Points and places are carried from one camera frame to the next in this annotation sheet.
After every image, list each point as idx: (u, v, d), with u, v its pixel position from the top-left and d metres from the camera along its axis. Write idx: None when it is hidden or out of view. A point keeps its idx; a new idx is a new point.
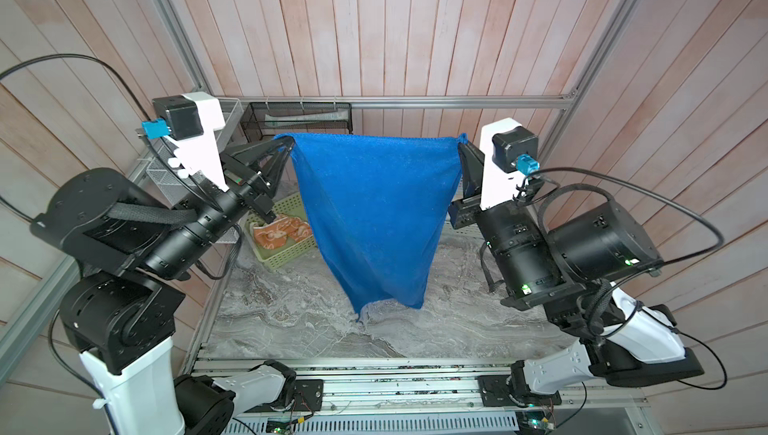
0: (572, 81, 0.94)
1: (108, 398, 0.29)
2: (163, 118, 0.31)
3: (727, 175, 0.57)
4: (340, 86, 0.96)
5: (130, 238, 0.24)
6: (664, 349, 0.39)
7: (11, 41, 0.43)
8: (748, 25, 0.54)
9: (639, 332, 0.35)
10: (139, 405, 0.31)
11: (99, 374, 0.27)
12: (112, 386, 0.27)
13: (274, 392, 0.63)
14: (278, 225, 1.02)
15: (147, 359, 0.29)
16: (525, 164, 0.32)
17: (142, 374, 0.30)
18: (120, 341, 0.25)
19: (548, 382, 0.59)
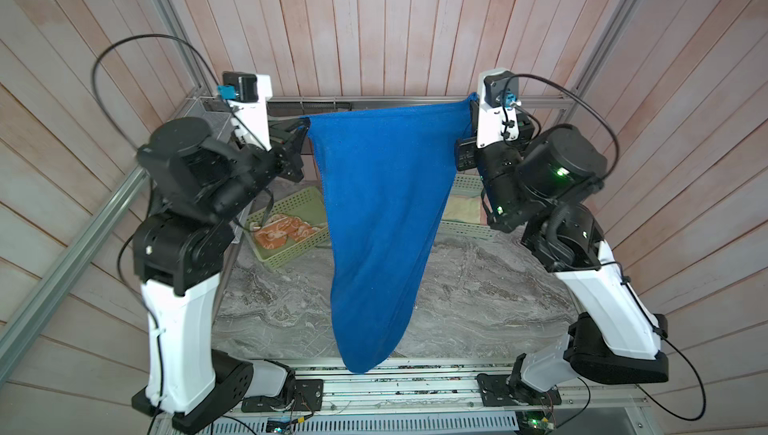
0: (572, 80, 0.94)
1: (162, 326, 0.32)
2: (234, 84, 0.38)
3: (726, 174, 0.59)
4: (340, 85, 0.95)
5: (205, 172, 0.31)
6: (634, 338, 0.39)
7: (12, 41, 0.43)
8: (747, 25, 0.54)
9: (613, 312, 0.38)
10: (189, 340, 0.35)
11: (158, 302, 0.31)
12: (169, 316, 0.31)
13: (277, 386, 0.63)
14: (278, 225, 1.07)
15: (203, 289, 0.34)
16: (506, 97, 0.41)
17: (196, 304, 0.34)
18: (190, 260, 0.30)
19: (539, 374, 0.60)
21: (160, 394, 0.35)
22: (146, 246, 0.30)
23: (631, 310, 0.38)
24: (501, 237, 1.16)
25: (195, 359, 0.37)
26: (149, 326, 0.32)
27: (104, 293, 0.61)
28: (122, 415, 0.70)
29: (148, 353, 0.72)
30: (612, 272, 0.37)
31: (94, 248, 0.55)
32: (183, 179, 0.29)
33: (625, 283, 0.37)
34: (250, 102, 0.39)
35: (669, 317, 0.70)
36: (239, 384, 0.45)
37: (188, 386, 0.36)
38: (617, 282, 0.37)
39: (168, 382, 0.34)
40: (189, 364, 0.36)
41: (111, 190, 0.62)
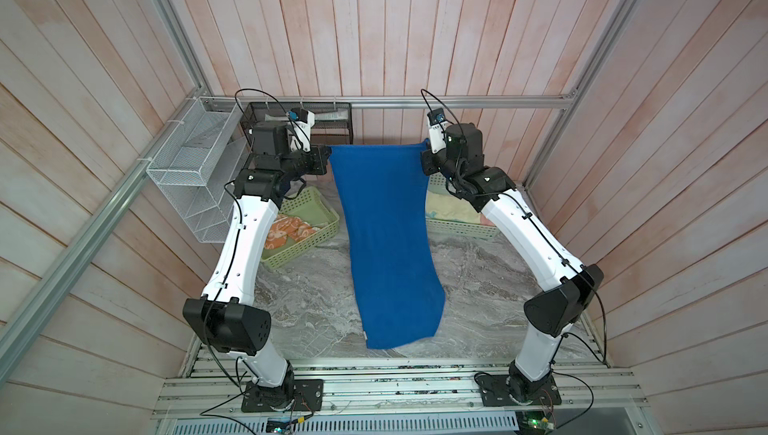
0: (572, 80, 0.94)
1: (244, 224, 0.48)
2: (297, 111, 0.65)
3: (726, 175, 0.59)
4: (340, 86, 0.96)
5: (284, 142, 0.56)
6: (533, 254, 0.50)
7: (11, 41, 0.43)
8: (748, 25, 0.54)
9: (513, 228, 0.52)
10: (257, 237, 0.49)
11: (248, 207, 0.49)
12: (253, 214, 0.49)
13: (278, 375, 0.64)
14: (278, 226, 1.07)
15: (272, 209, 0.52)
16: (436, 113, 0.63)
17: (268, 213, 0.51)
18: (274, 186, 0.52)
19: (529, 354, 0.63)
21: (222, 282, 0.44)
22: (248, 176, 0.51)
23: (524, 228, 0.51)
24: (501, 237, 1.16)
25: (253, 258, 0.49)
26: (235, 223, 0.48)
27: (104, 293, 0.61)
28: (122, 414, 0.70)
29: (149, 353, 0.76)
30: (516, 205, 0.53)
31: (93, 248, 0.55)
32: (274, 142, 0.54)
33: (527, 215, 0.52)
34: (303, 121, 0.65)
35: (669, 317, 0.70)
36: (261, 329, 0.50)
37: (248, 273, 0.47)
38: (514, 208, 0.52)
39: (235, 267, 0.45)
40: (251, 258, 0.48)
41: (111, 190, 0.62)
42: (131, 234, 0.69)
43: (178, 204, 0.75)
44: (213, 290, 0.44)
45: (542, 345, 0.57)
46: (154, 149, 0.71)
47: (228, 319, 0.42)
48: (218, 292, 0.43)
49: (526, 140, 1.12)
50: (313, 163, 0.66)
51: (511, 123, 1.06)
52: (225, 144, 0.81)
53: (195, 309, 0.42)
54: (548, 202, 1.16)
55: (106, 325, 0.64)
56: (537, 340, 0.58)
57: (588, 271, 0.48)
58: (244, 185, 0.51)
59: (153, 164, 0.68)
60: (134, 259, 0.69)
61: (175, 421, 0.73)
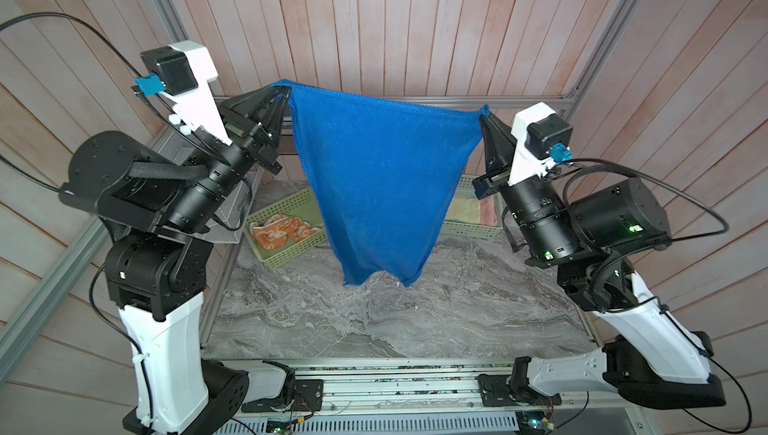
0: (572, 81, 0.94)
1: (146, 351, 0.31)
2: (155, 75, 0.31)
3: (726, 175, 0.59)
4: (340, 86, 0.96)
5: (152, 195, 0.26)
6: (680, 364, 0.38)
7: (13, 42, 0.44)
8: (748, 25, 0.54)
9: (652, 338, 0.37)
10: (171, 357, 0.33)
11: (138, 328, 0.29)
12: (153, 338, 0.30)
13: (275, 388, 0.63)
14: (278, 226, 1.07)
15: (186, 310, 0.32)
16: (559, 151, 0.33)
17: (179, 325, 0.32)
18: (171, 279, 0.29)
19: (551, 379, 0.60)
21: (148, 416, 0.34)
22: (120, 271, 0.28)
23: (674, 341, 0.37)
24: (501, 237, 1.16)
25: (180, 379, 0.35)
26: (133, 352, 0.31)
27: (104, 293, 0.61)
28: (122, 415, 0.70)
29: None
30: (648, 300, 0.37)
31: (94, 248, 0.55)
32: (128, 211, 0.25)
33: (663, 311, 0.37)
34: (181, 94, 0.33)
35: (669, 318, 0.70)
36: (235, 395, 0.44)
37: (175, 407, 0.35)
38: (650, 305, 0.37)
39: (158, 401, 0.33)
40: (174, 385, 0.34)
41: None
42: None
43: None
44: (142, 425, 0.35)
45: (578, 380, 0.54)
46: None
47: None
48: (153, 421, 0.34)
49: None
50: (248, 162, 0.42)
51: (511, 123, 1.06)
52: None
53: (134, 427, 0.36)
54: None
55: (105, 326, 0.65)
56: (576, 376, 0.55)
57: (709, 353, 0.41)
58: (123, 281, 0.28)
59: None
60: None
61: None
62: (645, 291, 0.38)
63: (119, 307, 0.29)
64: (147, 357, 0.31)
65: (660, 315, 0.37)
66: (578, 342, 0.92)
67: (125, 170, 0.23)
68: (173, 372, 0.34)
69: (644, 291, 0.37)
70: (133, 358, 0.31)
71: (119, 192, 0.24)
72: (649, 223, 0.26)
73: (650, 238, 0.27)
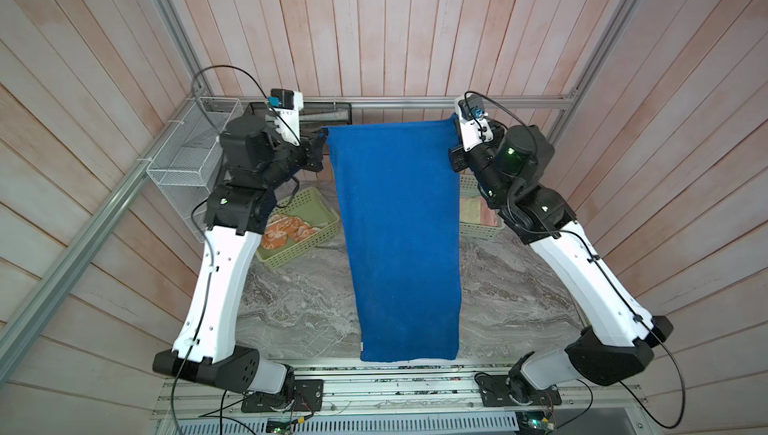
0: (572, 81, 0.94)
1: (216, 264, 0.40)
2: (278, 95, 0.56)
3: (726, 175, 0.59)
4: (340, 86, 0.96)
5: (261, 151, 0.44)
6: (600, 306, 0.42)
7: (12, 42, 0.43)
8: (748, 25, 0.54)
9: (575, 274, 0.43)
10: (233, 275, 0.42)
11: (219, 243, 0.40)
12: (226, 252, 0.40)
13: (277, 384, 0.63)
14: (278, 225, 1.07)
15: (254, 238, 0.44)
16: (476, 113, 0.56)
17: (246, 247, 0.43)
18: (253, 210, 0.42)
19: (542, 371, 0.61)
21: (193, 337, 0.38)
22: (221, 201, 0.41)
23: (593, 279, 0.42)
24: (501, 238, 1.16)
25: (228, 301, 0.41)
26: (205, 264, 0.40)
27: (104, 293, 0.61)
28: (122, 415, 0.70)
29: (148, 353, 0.72)
30: (579, 244, 0.43)
31: (94, 248, 0.55)
32: (249, 155, 0.42)
33: (594, 258, 0.43)
34: (287, 108, 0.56)
35: (667, 317, 0.70)
36: (247, 370, 0.46)
37: (222, 325, 0.41)
38: (578, 248, 0.43)
39: (207, 320, 0.39)
40: (226, 304, 0.41)
41: (111, 190, 0.62)
42: (131, 233, 0.69)
43: (178, 204, 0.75)
44: (182, 347, 0.38)
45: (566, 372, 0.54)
46: (155, 149, 0.71)
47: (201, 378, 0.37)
48: (188, 349, 0.38)
49: None
50: (306, 159, 0.54)
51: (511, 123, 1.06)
52: None
53: (167, 365, 0.38)
54: None
55: (105, 325, 0.64)
56: (563, 368, 0.54)
57: (662, 333, 0.41)
58: (218, 208, 0.41)
59: (153, 164, 0.68)
60: (134, 259, 0.69)
61: (175, 421, 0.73)
62: (580, 236, 0.44)
63: (208, 227, 0.41)
64: (214, 271, 0.40)
65: (587, 259, 0.43)
66: None
67: (261, 125, 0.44)
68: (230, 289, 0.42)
69: (573, 232, 0.44)
70: (206, 263, 0.40)
71: (251, 140, 0.42)
72: (515, 145, 0.40)
73: (523, 159, 0.41)
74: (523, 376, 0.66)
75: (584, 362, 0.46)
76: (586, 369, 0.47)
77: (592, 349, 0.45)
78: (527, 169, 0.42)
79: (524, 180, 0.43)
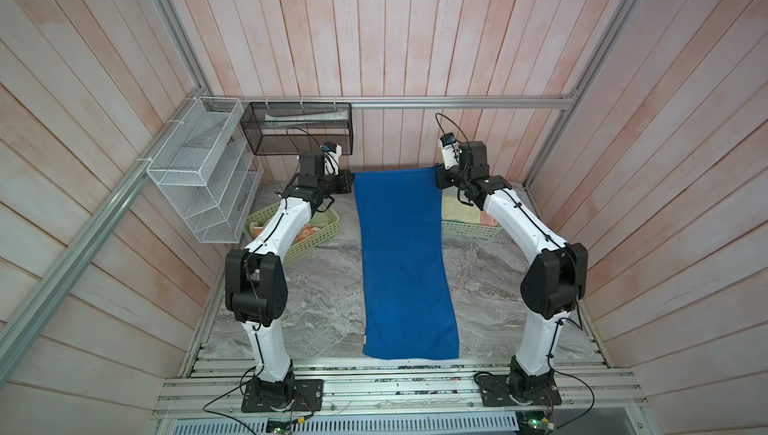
0: (572, 81, 0.94)
1: (287, 210, 0.61)
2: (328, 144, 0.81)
3: (726, 175, 0.59)
4: (340, 85, 0.95)
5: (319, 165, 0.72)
6: (521, 233, 0.57)
7: (12, 42, 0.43)
8: (748, 25, 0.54)
9: (506, 217, 0.61)
10: (294, 223, 0.61)
11: (292, 202, 0.63)
12: (294, 206, 0.62)
13: (281, 372, 0.65)
14: None
15: (305, 216, 0.65)
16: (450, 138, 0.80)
17: (304, 213, 0.65)
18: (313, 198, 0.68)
19: (526, 345, 0.65)
21: (262, 242, 0.54)
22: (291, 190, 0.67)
23: (513, 215, 0.59)
24: (501, 238, 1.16)
25: (288, 237, 0.59)
26: (281, 208, 0.62)
27: (104, 293, 0.61)
28: (122, 415, 0.70)
29: (148, 353, 0.72)
30: (508, 198, 0.62)
31: (94, 248, 0.55)
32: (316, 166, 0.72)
33: (518, 205, 0.61)
34: (333, 151, 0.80)
35: (667, 318, 0.70)
36: (279, 301, 0.54)
37: (281, 243, 0.56)
38: (505, 199, 0.62)
39: (274, 235, 0.56)
40: (286, 236, 0.58)
41: (111, 190, 0.62)
42: (131, 233, 0.69)
43: (179, 204, 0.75)
44: (252, 243, 0.53)
45: (537, 331, 0.60)
46: (155, 149, 0.71)
47: (264, 267, 0.49)
48: (258, 246, 0.53)
49: (526, 142, 1.13)
50: (340, 185, 0.82)
51: (510, 123, 1.06)
52: (225, 144, 0.81)
53: (235, 259, 0.50)
54: (548, 202, 1.16)
55: (105, 325, 0.64)
56: (533, 325, 0.60)
57: (571, 248, 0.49)
58: (290, 193, 0.66)
59: (153, 164, 0.68)
60: (134, 259, 0.69)
61: (175, 421, 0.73)
62: (507, 194, 0.63)
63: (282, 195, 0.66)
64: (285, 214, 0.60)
65: (512, 206, 0.61)
66: (578, 342, 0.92)
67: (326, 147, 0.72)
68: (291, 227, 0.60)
69: (503, 192, 0.64)
70: (283, 206, 0.62)
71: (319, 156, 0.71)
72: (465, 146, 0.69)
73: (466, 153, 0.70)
74: (521, 369, 0.68)
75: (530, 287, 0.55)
76: (530, 300, 0.56)
77: (526, 273, 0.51)
78: (470, 158, 0.70)
79: (472, 167, 0.69)
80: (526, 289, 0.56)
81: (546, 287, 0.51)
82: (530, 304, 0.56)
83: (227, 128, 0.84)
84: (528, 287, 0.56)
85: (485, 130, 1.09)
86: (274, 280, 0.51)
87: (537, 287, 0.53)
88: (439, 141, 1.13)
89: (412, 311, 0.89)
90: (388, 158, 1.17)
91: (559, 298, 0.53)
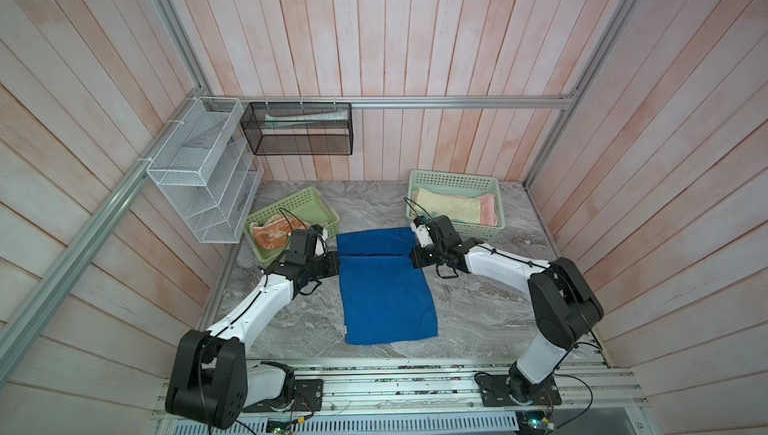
0: (572, 81, 0.94)
1: (267, 288, 0.56)
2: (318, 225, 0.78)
3: (727, 175, 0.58)
4: (340, 86, 0.96)
5: (306, 244, 0.68)
6: (509, 271, 0.57)
7: (12, 42, 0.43)
8: (747, 25, 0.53)
9: (490, 266, 0.62)
10: (270, 304, 0.54)
11: (275, 282, 0.58)
12: (274, 284, 0.57)
13: (276, 389, 0.63)
14: (278, 226, 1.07)
15: (284, 296, 0.58)
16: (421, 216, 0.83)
17: (283, 293, 0.58)
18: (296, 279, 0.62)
19: (534, 361, 0.62)
21: (228, 324, 0.47)
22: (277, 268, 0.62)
23: (495, 260, 0.61)
24: (501, 238, 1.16)
25: (259, 320, 0.51)
26: (261, 284, 0.57)
27: (104, 293, 0.61)
28: (122, 415, 0.70)
29: (149, 352, 0.76)
30: (484, 250, 0.65)
31: (94, 249, 0.55)
32: (306, 243, 0.68)
33: (493, 251, 0.64)
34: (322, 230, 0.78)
35: (667, 318, 0.70)
36: (233, 404, 0.44)
37: (251, 326, 0.49)
38: (482, 253, 0.65)
39: (244, 316, 0.49)
40: (256, 322, 0.50)
41: (111, 190, 0.62)
42: (131, 233, 0.69)
43: (179, 205, 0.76)
44: (217, 327, 0.46)
45: (549, 355, 0.57)
46: (155, 150, 0.70)
47: (222, 354, 0.41)
48: (221, 329, 0.46)
49: (526, 142, 1.13)
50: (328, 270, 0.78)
51: (510, 123, 1.06)
52: (225, 143, 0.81)
53: (191, 343, 0.42)
54: (548, 202, 1.16)
55: (105, 326, 0.65)
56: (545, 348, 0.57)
57: (560, 265, 0.52)
58: (275, 267, 0.63)
59: (153, 165, 0.69)
60: (134, 259, 0.69)
61: (176, 421, 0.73)
62: (480, 247, 0.67)
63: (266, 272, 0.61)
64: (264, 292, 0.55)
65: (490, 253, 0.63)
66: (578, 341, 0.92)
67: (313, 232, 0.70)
68: (264, 312, 0.52)
69: (478, 248, 0.67)
70: (260, 289, 0.55)
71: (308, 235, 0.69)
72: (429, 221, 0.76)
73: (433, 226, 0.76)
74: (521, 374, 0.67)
75: (547, 320, 0.50)
76: (549, 336, 0.51)
77: (533, 308, 0.52)
78: (439, 229, 0.75)
79: (443, 237, 0.75)
80: (540, 325, 0.52)
81: (555, 310, 0.48)
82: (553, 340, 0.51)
83: (227, 127, 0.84)
84: (541, 324, 0.52)
85: (485, 130, 1.09)
86: (230, 373, 0.41)
87: (548, 317, 0.49)
88: (439, 141, 1.13)
89: (394, 312, 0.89)
90: (388, 158, 1.17)
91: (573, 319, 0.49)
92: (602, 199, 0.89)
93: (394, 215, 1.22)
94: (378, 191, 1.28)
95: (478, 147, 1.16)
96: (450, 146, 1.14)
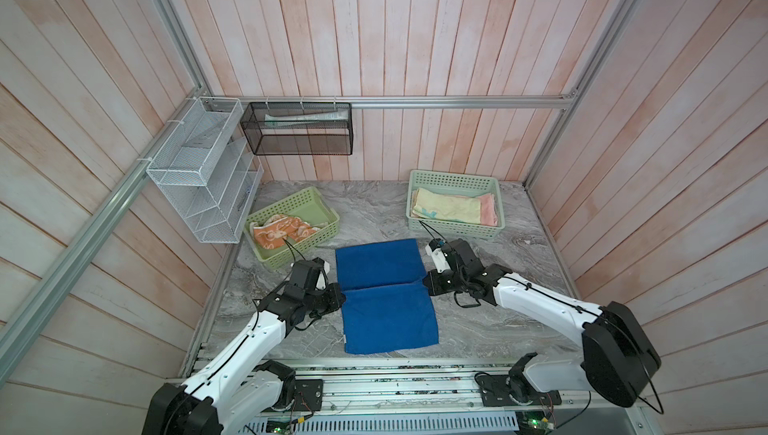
0: (572, 81, 0.94)
1: (253, 332, 0.53)
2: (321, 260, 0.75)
3: (726, 175, 0.59)
4: (340, 86, 0.96)
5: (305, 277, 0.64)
6: (549, 313, 0.51)
7: (12, 41, 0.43)
8: (748, 25, 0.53)
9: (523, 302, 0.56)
10: (255, 350, 0.51)
11: (265, 321, 0.55)
12: (264, 326, 0.54)
13: (274, 397, 0.63)
14: (278, 225, 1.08)
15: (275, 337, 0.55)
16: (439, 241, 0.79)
17: (275, 331, 0.55)
18: (292, 315, 0.59)
19: (545, 373, 0.60)
21: (205, 379, 0.44)
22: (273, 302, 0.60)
23: (531, 299, 0.54)
24: (501, 237, 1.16)
25: (242, 371, 0.49)
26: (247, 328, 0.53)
27: (104, 293, 0.61)
28: (122, 415, 0.70)
29: (148, 352, 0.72)
30: (516, 283, 0.59)
31: (94, 248, 0.55)
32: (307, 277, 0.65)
33: (528, 287, 0.57)
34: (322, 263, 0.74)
35: (668, 318, 0.70)
36: None
37: (230, 380, 0.46)
38: (515, 287, 0.58)
39: (224, 369, 0.46)
40: (238, 372, 0.48)
41: (111, 190, 0.62)
42: (131, 233, 0.69)
43: (179, 205, 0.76)
44: (193, 383, 0.43)
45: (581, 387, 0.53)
46: (154, 150, 0.70)
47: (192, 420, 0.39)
48: (197, 386, 0.43)
49: (526, 142, 1.13)
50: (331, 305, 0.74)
51: (510, 123, 1.06)
52: (225, 143, 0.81)
53: (166, 398, 0.41)
54: (548, 202, 1.16)
55: (105, 325, 0.64)
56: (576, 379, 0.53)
57: (613, 312, 0.46)
58: (270, 303, 0.59)
59: (153, 164, 0.68)
60: (133, 259, 0.69)
61: None
62: (508, 283, 0.60)
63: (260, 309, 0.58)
64: (248, 337, 0.52)
65: (525, 289, 0.57)
66: None
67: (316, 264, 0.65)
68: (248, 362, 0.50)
69: (505, 282, 0.60)
70: (246, 334, 0.52)
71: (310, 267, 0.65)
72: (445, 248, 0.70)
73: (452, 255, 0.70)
74: (523, 376, 0.67)
75: (603, 376, 0.44)
76: (606, 391, 0.45)
77: (585, 363, 0.46)
78: (459, 257, 0.69)
79: (464, 265, 0.68)
80: (595, 381, 0.46)
81: (615, 371, 0.43)
82: (610, 394, 0.45)
83: (227, 127, 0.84)
84: (596, 379, 0.46)
85: (485, 130, 1.09)
86: None
87: (604, 375, 0.44)
88: (439, 141, 1.13)
89: (393, 320, 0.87)
90: (388, 157, 1.17)
91: (633, 378, 0.43)
92: (601, 198, 0.90)
93: (394, 215, 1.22)
94: (377, 190, 1.21)
95: (478, 147, 1.16)
96: (450, 146, 1.14)
